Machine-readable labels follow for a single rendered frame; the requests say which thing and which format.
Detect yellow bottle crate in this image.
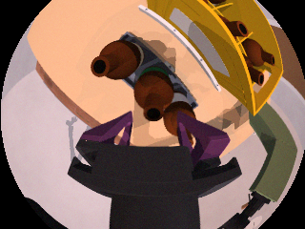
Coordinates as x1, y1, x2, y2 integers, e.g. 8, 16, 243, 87
147, 0, 283, 116

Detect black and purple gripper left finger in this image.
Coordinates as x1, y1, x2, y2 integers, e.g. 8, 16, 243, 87
80, 111, 133, 146

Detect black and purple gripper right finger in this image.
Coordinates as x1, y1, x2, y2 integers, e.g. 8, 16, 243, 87
176, 111, 231, 167

